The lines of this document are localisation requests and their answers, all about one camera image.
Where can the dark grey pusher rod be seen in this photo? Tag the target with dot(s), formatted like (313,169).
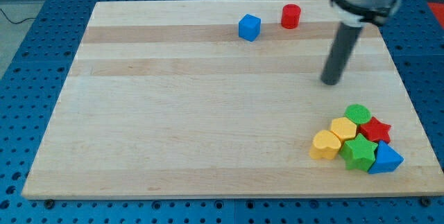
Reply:
(344,42)

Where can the blue cube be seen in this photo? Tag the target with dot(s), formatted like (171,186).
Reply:
(249,27)

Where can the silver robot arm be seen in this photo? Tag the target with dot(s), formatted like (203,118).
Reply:
(353,15)

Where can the red cylinder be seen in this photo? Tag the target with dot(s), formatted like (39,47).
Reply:
(290,16)

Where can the green cylinder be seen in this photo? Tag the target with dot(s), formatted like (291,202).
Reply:
(358,114)

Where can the yellow hexagon block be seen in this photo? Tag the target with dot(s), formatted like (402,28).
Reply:
(343,128)

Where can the red object at edge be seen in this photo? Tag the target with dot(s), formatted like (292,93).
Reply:
(437,9)

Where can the red star block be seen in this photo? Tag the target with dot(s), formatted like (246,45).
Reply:
(375,130)

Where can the yellow heart block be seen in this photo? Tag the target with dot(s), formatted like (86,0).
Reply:
(325,145)

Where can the green star block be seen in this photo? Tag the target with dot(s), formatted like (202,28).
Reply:
(358,153)

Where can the blue triangle block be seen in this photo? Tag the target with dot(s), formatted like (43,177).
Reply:
(387,159)

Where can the wooden board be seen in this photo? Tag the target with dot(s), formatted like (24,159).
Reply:
(165,100)

